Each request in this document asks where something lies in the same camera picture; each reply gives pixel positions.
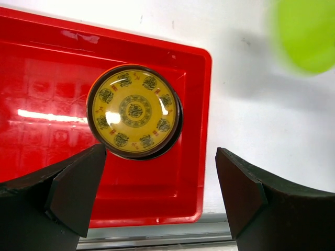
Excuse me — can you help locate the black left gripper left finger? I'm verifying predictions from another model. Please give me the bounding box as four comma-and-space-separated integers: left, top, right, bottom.
1, 144, 106, 250

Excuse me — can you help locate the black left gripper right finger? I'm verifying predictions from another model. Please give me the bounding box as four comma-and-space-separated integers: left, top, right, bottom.
215, 147, 334, 250

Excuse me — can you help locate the yellow patterned plate dark rim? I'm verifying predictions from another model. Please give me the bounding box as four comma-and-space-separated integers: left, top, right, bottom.
86, 64, 178, 159

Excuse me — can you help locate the green plate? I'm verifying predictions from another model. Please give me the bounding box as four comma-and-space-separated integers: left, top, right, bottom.
268, 1, 334, 75

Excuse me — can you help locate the red plastic bin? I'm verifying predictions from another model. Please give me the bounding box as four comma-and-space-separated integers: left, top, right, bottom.
1, 8, 211, 228

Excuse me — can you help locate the aluminium frame rail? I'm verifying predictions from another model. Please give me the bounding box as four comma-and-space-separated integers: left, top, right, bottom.
77, 213, 233, 250

